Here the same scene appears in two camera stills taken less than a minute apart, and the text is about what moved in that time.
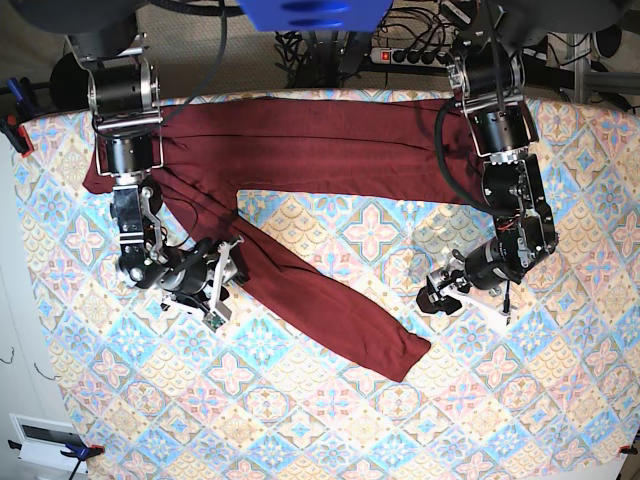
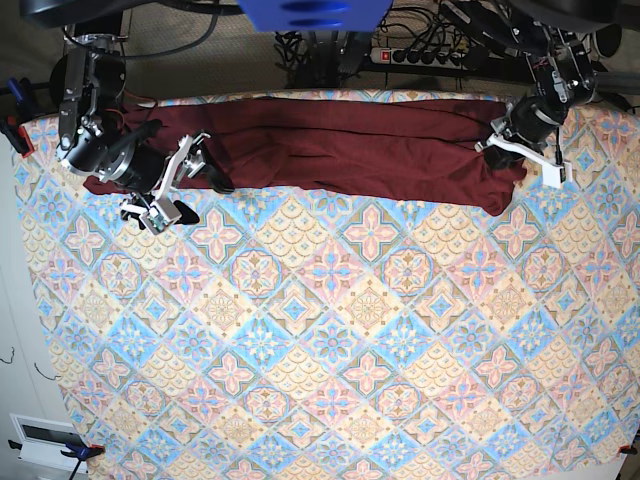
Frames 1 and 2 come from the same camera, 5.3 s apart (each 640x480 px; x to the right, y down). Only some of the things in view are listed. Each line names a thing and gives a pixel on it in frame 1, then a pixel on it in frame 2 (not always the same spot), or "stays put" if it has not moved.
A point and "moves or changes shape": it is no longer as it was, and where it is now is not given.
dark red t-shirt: (200, 155) moves or changes shape
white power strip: (381, 55) stays put
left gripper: (187, 268) → (135, 169)
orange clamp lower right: (628, 449) stays put
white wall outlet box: (43, 440) stays put
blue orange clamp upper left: (21, 111) stays put
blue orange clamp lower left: (79, 452) stays put
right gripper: (491, 263) → (535, 120)
